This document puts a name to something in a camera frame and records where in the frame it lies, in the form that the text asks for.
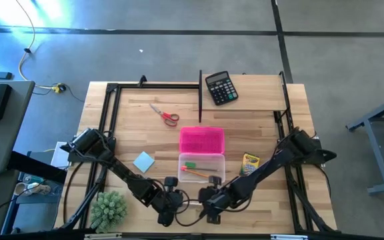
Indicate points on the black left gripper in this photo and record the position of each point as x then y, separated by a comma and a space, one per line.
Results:
170, 200

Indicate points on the yellow green crayon box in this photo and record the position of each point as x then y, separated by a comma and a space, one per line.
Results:
249, 164

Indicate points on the white pen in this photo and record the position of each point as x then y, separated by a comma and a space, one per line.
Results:
193, 201

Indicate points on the black aluminium frame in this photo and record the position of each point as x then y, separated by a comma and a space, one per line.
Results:
158, 86

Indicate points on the white paper sheet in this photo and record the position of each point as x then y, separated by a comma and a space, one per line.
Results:
58, 156

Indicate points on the blue sticky note pad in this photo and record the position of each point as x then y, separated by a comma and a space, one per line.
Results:
143, 162

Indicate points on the green artificial plant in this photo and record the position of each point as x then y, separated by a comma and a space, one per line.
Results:
108, 211

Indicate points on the blue grey cart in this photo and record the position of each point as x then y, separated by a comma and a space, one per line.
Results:
28, 213

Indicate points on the pencil case pink lid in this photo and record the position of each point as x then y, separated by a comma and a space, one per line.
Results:
202, 140

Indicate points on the black calculator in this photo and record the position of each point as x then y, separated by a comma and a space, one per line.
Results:
221, 88

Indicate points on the raised wooden shelf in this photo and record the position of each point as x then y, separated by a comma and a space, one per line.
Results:
262, 93

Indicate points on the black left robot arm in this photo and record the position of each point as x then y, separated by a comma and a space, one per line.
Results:
128, 176

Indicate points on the grey steel table frame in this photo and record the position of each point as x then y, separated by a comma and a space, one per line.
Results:
375, 150

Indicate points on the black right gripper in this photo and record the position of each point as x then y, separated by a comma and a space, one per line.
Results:
212, 200

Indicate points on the orange pencil pink eraser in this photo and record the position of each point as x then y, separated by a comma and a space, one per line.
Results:
195, 172

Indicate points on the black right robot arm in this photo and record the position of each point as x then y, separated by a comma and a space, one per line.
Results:
265, 171

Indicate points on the green marker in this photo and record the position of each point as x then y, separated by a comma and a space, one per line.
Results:
190, 164

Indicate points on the grey desk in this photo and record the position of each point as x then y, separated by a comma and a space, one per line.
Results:
5, 140

